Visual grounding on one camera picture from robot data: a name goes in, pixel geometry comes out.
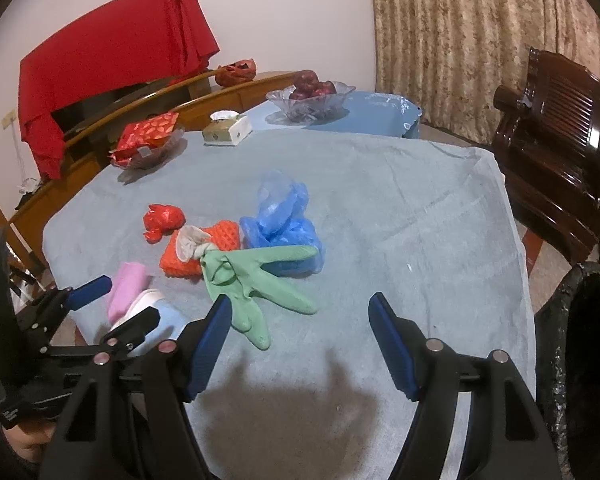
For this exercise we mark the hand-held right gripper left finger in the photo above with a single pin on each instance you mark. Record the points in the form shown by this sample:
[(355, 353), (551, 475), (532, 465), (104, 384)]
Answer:
[(207, 350)]

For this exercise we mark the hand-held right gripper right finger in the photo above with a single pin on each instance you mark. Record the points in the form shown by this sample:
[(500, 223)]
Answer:
[(395, 350)]

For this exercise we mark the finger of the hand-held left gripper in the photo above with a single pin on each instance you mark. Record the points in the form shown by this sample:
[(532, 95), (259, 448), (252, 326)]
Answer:
[(87, 291), (137, 325)]

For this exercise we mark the pink cloth roll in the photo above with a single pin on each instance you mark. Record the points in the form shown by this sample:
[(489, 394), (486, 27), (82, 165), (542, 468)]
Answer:
[(127, 287)]

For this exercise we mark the orange foam net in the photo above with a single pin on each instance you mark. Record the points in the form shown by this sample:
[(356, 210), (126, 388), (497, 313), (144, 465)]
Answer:
[(180, 267)]

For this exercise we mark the green rubber glove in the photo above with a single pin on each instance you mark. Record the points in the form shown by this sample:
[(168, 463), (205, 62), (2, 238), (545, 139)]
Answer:
[(245, 280)]

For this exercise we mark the deep blue plastic bag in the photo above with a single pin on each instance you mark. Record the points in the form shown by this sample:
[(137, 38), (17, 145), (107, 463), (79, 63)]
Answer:
[(290, 240)]

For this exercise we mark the black bin with black liner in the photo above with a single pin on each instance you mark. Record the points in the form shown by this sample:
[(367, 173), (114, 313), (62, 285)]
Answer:
[(560, 360)]

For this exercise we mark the crumpled beige wrapper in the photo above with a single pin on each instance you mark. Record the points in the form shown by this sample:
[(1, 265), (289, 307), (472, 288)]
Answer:
[(190, 242)]

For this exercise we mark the wooden television cabinet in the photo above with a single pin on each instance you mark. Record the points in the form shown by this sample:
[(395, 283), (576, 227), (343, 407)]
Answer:
[(55, 195)]

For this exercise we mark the crumpled red plastic bag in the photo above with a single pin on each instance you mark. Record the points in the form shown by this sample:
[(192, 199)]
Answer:
[(162, 220)]

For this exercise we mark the red snack packets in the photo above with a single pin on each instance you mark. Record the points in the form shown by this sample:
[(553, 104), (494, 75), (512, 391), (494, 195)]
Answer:
[(145, 135)]

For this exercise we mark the pale blue plastic bag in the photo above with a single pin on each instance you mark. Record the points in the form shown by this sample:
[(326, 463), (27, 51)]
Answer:
[(280, 200)]

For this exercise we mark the black television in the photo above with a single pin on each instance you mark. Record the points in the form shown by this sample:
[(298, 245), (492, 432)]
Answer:
[(110, 102)]

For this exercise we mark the white tissue box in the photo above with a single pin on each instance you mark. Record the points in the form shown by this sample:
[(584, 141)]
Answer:
[(230, 130)]

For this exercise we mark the pale blue tablecloth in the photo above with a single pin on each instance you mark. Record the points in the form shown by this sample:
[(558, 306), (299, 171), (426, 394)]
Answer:
[(375, 115)]

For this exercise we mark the red cloth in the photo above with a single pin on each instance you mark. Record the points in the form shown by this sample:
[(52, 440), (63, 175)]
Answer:
[(105, 50)]

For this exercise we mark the glass fruit bowl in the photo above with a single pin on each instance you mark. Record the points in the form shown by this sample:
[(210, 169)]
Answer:
[(310, 107)]

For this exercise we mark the dark wooden armchair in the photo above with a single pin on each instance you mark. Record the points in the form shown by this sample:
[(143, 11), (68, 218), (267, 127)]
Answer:
[(560, 150)]

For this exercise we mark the red plastic bag on cabinet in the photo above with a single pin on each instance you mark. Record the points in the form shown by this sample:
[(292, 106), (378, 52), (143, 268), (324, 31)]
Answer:
[(236, 72)]

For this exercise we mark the dark red apple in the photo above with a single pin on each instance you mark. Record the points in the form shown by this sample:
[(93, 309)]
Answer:
[(297, 94), (325, 89), (305, 79)]

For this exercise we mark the beige floral curtain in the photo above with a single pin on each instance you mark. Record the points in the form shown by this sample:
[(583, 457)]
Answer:
[(455, 25)]

